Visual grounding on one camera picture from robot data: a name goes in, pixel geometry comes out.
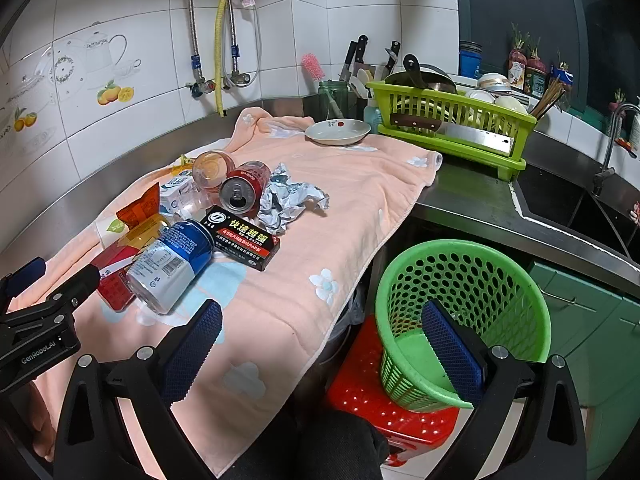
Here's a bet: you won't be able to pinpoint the white blue milk carton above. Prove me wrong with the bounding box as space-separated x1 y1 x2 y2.
160 174 209 221

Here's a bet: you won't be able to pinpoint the white paper cup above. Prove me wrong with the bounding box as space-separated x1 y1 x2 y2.
94 214 129 249

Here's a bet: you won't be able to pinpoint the yellow gas hose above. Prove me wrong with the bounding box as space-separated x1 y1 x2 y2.
214 0 237 118

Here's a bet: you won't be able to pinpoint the white ceramic plate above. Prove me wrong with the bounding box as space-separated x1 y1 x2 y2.
305 118 371 146

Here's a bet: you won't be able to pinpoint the black battery box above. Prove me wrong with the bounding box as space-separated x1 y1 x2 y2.
200 205 281 271

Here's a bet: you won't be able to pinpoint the blue and silver can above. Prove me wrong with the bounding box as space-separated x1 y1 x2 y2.
126 220 215 315

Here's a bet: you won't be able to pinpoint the blue plastic container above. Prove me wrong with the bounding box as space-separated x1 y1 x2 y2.
459 40 482 79

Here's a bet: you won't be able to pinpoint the black handled kitchen knife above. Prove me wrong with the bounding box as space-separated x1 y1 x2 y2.
338 35 369 81

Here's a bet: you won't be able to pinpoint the red plastic stool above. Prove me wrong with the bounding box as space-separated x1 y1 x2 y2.
326 315 459 467

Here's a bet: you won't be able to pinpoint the yellow candy wrapper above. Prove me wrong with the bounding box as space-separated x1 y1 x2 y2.
171 155 194 172

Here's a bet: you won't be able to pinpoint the clear plastic cup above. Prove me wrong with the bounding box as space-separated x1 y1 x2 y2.
192 151 236 192

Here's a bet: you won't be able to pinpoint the pink bottle brush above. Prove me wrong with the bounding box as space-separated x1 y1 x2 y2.
300 53 344 118

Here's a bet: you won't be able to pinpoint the green dish drying rack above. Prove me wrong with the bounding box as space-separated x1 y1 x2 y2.
368 81 537 182

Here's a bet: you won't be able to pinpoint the peach pink towel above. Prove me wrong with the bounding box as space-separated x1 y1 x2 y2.
8 105 444 478

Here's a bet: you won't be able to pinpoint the cleaver with wooden handle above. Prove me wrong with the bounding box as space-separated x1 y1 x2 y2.
390 113 514 156

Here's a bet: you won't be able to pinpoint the orange red snack bag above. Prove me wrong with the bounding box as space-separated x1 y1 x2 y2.
116 183 169 250

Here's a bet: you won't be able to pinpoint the chrome sink faucet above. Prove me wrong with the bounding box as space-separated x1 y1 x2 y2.
591 103 639 196

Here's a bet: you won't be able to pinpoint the green plastic trash basket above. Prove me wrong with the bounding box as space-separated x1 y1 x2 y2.
374 238 551 413

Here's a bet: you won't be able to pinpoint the dark green utensil holder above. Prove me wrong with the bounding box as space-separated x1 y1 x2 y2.
303 80 366 122

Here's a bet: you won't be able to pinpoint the stacked white bowls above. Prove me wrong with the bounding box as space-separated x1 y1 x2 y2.
477 73 511 92

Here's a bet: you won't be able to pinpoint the green cabinet door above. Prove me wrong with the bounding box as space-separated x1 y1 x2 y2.
529 262 639 479

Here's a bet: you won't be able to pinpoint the foil paper ball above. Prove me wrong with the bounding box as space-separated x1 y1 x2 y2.
257 164 330 235

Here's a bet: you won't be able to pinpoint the red cola can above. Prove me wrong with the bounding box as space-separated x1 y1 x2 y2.
219 160 271 218

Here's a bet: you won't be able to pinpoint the teal soap bottle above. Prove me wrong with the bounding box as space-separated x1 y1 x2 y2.
362 94 383 134

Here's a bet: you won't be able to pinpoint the red cigarette pack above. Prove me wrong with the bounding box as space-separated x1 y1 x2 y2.
91 243 139 312

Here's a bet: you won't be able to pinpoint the black frying pan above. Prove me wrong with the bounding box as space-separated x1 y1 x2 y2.
385 53 457 93

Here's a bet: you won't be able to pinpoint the metal water pipe with valve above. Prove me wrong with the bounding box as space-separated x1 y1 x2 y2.
186 0 216 100

